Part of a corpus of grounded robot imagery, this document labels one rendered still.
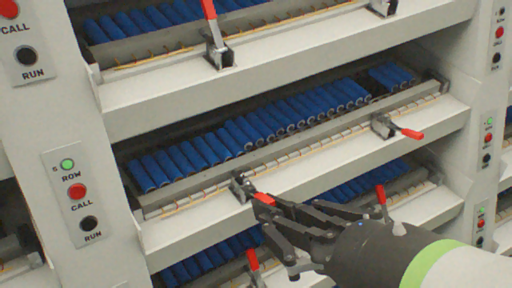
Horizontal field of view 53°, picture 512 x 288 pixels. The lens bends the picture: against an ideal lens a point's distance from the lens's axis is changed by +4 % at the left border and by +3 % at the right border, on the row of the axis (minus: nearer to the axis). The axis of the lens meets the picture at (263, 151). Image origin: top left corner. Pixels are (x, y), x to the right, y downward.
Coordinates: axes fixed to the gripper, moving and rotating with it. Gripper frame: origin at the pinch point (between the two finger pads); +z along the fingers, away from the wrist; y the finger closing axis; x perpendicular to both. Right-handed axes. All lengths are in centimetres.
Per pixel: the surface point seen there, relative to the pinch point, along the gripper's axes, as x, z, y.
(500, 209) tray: -33, 20, 66
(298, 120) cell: 6.1, 14.3, 15.0
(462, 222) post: -25, 12, 45
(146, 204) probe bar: 4.2, 10.0, -13.0
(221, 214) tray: -0.2, 7.1, -4.5
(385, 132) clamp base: 1.2, 6.7, 25.7
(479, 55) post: 8.1, 4.3, 45.5
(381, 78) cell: 7.2, 16.5, 35.2
